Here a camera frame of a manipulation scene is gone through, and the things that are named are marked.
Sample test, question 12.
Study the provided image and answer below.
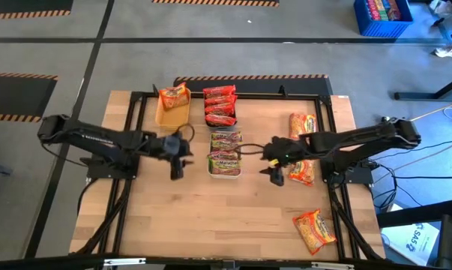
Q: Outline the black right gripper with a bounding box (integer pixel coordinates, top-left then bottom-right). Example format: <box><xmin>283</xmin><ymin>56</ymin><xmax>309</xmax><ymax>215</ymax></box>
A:
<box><xmin>259</xmin><ymin>136</ymin><xmax>305</xmax><ymax>188</ymax></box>

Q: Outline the maroon box in crate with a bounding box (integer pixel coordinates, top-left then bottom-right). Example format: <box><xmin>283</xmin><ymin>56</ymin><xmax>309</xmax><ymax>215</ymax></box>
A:
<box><xmin>387</xmin><ymin>0</ymin><xmax>403</xmax><ymax>22</ymax></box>

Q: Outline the silver metal bracket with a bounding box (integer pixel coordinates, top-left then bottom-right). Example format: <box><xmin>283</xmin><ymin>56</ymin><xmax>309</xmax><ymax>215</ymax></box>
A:
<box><xmin>103</xmin><ymin>256</ymin><xmax>147</xmax><ymax>267</ymax></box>
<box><xmin>310</xmin><ymin>261</ymin><xmax>355</xmax><ymax>270</ymax></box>

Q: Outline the black metal beam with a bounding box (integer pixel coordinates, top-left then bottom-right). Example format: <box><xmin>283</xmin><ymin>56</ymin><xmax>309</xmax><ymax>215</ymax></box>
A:
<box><xmin>375</xmin><ymin>197</ymin><xmax>452</xmax><ymax>229</ymax></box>

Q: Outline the orange Maruchan ramen pack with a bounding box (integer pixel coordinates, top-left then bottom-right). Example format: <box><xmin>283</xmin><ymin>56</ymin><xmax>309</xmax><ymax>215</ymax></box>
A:
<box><xmin>292</xmin><ymin>208</ymin><xmax>338</xmax><ymax>257</ymax></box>
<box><xmin>158</xmin><ymin>82</ymin><xmax>191</xmax><ymax>111</ymax></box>
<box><xmin>288</xmin><ymin>112</ymin><xmax>318</xmax><ymax>140</ymax></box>
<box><xmin>287</xmin><ymin>160</ymin><xmax>316</xmax><ymax>188</ymax></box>

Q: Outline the blue plastic crate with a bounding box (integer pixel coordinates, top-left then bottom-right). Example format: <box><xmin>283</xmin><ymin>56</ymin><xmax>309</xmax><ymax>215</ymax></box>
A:
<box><xmin>352</xmin><ymin>0</ymin><xmax>415</xmax><ymax>38</ymax></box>

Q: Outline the black aluminium table frame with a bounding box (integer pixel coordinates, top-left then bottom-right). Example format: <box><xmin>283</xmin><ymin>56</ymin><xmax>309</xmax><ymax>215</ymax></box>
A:
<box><xmin>75</xmin><ymin>84</ymin><xmax>386</xmax><ymax>262</ymax></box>

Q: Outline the black floor cable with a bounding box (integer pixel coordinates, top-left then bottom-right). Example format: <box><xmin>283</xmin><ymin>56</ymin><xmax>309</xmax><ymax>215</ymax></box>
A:
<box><xmin>394</xmin><ymin>174</ymin><xmax>452</xmax><ymax>180</ymax></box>
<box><xmin>373</xmin><ymin>136</ymin><xmax>452</xmax><ymax>161</ymax></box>

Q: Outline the white plastic bin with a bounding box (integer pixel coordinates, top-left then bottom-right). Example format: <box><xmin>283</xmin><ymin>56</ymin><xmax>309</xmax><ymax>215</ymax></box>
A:
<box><xmin>207</xmin><ymin>130</ymin><xmax>244</xmax><ymax>180</ymax></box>

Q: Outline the person's shoe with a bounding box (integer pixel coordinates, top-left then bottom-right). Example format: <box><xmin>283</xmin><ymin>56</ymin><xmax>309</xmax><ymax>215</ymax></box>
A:
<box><xmin>430</xmin><ymin>0</ymin><xmax>452</xmax><ymax>17</ymax></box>
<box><xmin>433</xmin><ymin>43</ymin><xmax>452</xmax><ymax>59</ymax></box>

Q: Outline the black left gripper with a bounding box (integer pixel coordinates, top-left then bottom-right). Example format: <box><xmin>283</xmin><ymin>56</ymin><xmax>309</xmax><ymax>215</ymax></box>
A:
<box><xmin>156</xmin><ymin>133</ymin><xmax>195</xmax><ymax>181</ymax></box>

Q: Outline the black mat hazard-striped edge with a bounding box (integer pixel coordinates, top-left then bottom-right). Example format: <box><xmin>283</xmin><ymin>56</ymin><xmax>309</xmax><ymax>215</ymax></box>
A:
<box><xmin>0</xmin><ymin>0</ymin><xmax>75</xmax><ymax>21</ymax></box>
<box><xmin>0</xmin><ymin>71</ymin><xmax>59</xmax><ymax>124</ymax></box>
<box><xmin>151</xmin><ymin>0</ymin><xmax>280</xmax><ymax>8</ymax></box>
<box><xmin>172</xmin><ymin>73</ymin><xmax>334</xmax><ymax>97</ymax></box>

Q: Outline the yellow plastic bin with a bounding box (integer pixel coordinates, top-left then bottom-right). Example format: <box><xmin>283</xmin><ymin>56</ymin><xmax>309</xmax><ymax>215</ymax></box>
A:
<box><xmin>154</xmin><ymin>86</ymin><xmax>192</xmax><ymax>131</ymax></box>

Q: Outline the yellow power cable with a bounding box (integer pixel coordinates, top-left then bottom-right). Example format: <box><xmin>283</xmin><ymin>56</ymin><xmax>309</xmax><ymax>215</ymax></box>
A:
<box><xmin>409</xmin><ymin>97</ymin><xmax>452</xmax><ymax>123</ymax></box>

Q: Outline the black desk frame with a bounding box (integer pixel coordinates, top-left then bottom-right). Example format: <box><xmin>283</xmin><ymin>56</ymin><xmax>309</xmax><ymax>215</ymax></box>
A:
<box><xmin>393</xmin><ymin>7</ymin><xmax>452</xmax><ymax>102</ymax></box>

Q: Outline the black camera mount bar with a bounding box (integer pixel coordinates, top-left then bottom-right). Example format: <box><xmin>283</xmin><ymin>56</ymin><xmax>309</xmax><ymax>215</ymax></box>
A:
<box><xmin>0</xmin><ymin>253</ymin><xmax>452</xmax><ymax>270</ymax></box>

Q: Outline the dark blue-grey plastic bin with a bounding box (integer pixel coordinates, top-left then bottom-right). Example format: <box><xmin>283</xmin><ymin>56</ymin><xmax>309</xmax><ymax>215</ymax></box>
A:
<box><xmin>202</xmin><ymin>93</ymin><xmax>238</xmax><ymax>131</ymax></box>

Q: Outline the white printed cardboard box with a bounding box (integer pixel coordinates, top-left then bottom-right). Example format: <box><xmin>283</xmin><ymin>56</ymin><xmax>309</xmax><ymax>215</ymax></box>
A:
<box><xmin>380</xmin><ymin>221</ymin><xmax>442</xmax><ymax>267</ymax></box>

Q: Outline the green-yellow box in crate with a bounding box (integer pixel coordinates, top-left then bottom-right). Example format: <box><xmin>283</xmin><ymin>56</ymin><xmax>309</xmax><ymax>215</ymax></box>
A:
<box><xmin>375</xmin><ymin>0</ymin><xmax>389</xmax><ymax>22</ymax></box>

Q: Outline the red box in crate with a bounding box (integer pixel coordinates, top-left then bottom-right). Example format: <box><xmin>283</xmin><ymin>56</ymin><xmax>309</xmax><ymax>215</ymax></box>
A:
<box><xmin>366</xmin><ymin>0</ymin><xmax>379</xmax><ymax>22</ymax></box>

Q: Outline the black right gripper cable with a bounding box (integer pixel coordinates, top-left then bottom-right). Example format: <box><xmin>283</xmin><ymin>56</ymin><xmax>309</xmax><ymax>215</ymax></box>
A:
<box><xmin>234</xmin><ymin>142</ymin><xmax>268</xmax><ymax>161</ymax></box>

